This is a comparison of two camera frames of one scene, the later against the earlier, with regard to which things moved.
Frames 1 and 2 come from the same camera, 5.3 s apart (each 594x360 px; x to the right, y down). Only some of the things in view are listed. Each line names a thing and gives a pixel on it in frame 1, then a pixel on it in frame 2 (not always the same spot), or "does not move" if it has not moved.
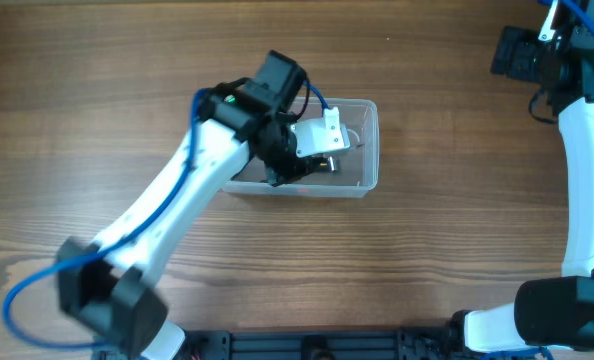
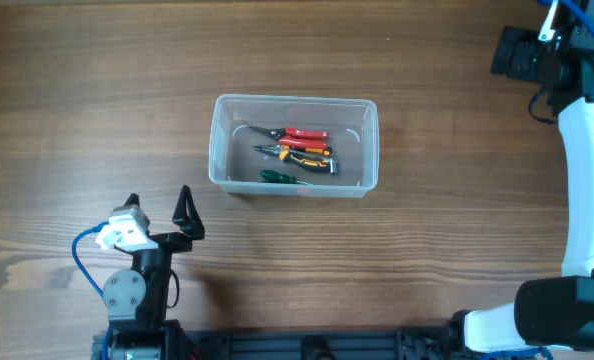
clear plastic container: (357, 171) does not move
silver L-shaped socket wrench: (333, 163) does not move
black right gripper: (526, 41) does not move
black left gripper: (278, 172) → (189, 223)
